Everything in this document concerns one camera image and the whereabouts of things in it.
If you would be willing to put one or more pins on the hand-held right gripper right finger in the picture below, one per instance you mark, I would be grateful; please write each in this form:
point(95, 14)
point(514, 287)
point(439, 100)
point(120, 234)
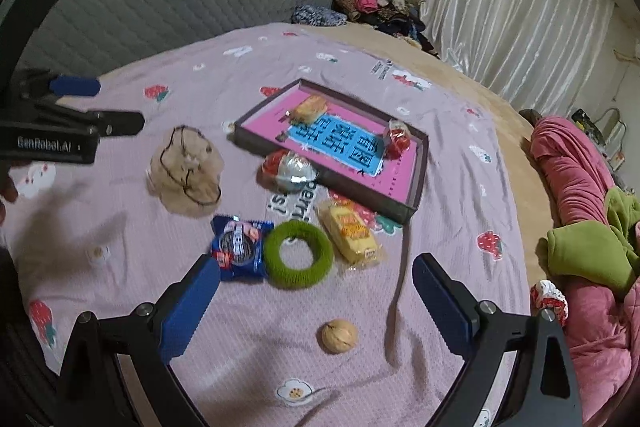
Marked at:
point(445, 307)

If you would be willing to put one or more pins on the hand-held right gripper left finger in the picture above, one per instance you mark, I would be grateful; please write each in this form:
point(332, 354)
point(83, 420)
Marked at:
point(190, 309)

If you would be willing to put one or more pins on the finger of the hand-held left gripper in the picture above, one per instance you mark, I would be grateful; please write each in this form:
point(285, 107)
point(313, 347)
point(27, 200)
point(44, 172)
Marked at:
point(75, 86)
point(117, 123)

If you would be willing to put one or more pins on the blue cookie packet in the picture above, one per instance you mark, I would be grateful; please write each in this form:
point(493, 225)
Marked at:
point(241, 251)

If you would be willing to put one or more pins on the beige mesh hair net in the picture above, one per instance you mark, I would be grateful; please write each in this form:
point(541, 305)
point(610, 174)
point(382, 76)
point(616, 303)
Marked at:
point(186, 172)

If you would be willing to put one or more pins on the green hair scrunchie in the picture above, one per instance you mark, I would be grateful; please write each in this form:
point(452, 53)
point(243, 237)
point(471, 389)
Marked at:
point(272, 257)

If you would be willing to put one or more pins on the walnut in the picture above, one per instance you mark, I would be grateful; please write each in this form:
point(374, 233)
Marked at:
point(339, 336)

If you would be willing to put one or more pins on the pink cardboard tray box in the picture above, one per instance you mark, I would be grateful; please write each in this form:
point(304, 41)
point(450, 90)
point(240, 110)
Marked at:
point(345, 152)

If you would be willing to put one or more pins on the person's left hand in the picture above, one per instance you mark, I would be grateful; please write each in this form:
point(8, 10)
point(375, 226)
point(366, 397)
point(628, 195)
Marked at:
point(7, 194)

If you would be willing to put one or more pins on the pink strawberry printed blanket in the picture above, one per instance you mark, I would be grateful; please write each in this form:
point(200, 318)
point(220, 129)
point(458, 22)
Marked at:
point(150, 257)

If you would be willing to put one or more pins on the red white scrunchie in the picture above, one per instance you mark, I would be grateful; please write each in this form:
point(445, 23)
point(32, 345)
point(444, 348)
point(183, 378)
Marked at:
point(549, 299)

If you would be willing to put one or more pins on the yellow cake packet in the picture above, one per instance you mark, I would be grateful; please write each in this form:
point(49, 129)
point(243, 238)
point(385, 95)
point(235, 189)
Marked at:
point(309, 108)
point(350, 232)

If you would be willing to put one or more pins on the green fleece blanket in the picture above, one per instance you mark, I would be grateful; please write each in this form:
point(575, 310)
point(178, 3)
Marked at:
point(580, 252)

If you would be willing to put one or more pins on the red silver snack packet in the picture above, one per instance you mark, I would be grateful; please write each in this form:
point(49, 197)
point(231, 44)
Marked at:
point(287, 169)

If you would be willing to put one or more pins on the red white snack packet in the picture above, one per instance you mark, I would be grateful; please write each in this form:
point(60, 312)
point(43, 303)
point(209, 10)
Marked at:
point(397, 138)

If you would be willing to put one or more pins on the pink quilt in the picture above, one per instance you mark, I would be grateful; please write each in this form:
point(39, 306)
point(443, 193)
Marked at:
point(570, 167)

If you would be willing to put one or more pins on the grey furry cloth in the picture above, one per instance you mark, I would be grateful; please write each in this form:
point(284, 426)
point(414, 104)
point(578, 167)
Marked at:
point(530, 117)

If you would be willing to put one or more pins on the dark blue patterned cloth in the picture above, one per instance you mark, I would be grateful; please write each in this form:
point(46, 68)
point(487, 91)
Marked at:
point(317, 15)

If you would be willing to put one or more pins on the cluttered grey dresser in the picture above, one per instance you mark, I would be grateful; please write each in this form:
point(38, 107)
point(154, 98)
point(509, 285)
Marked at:
point(595, 132)

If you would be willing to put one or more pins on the arched table mirror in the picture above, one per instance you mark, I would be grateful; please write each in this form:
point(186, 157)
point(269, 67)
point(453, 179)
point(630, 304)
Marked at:
point(616, 127)

